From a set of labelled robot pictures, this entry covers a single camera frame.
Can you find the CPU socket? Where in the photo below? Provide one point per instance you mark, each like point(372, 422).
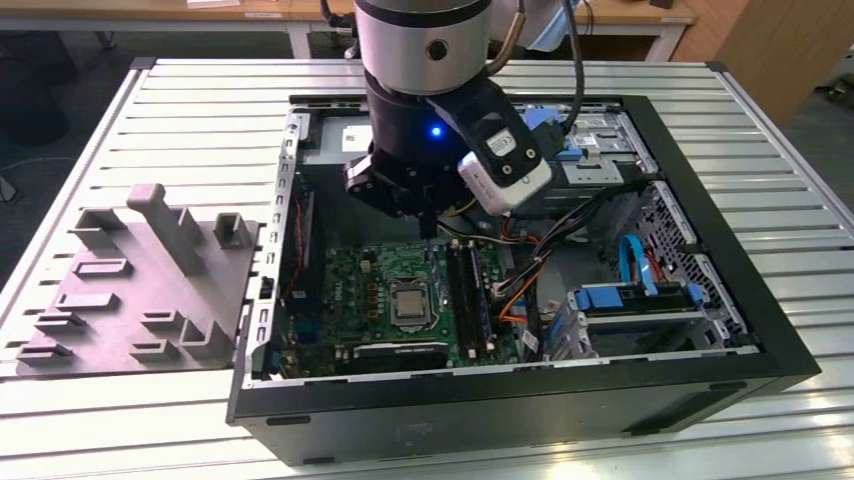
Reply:
point(409, 283)

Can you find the black graphics card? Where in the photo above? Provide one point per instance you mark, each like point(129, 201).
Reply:
point(400, 357)

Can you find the black RAM slot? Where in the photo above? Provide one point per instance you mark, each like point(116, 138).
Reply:
point(457, 300)

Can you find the green motherboard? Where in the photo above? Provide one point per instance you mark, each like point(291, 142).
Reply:
point(360, 265)

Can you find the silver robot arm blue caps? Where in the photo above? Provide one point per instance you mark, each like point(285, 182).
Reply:
point(413, 50)

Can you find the silver CPU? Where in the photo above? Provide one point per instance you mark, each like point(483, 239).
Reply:
point(408, 305)

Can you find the white label sticker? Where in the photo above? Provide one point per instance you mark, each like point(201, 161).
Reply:
point(353, 140)

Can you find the blue drive latch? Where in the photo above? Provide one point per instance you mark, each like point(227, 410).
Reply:
point(536, 117)

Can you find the wooden cabinet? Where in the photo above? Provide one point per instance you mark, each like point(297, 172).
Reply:
point(767, 50)

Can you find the black camera bracket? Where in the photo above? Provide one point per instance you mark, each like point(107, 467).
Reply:
point(480, 115)

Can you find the grey power supply unit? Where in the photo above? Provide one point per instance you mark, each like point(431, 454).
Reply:
point(333, 230)

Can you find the blue VGA port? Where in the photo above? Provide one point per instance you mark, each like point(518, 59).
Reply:
point(273, 362)

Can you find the grey parts rack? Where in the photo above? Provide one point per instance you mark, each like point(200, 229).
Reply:
point(167, 300)

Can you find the black chair caster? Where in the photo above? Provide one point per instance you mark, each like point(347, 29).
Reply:
point(836, 90)

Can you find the hard disk in blue carrier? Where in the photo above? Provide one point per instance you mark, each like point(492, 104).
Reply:
point(600, 299)

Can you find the long wooden desk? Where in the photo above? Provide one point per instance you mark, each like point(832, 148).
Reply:
point(200, 12)

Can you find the black open PC case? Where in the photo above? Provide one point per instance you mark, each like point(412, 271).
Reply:
point(467, 415)

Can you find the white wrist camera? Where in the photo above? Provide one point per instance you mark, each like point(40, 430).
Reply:
point(514, 192)

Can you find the silver drive cage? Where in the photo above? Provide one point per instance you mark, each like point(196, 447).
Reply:
point(600, 175)

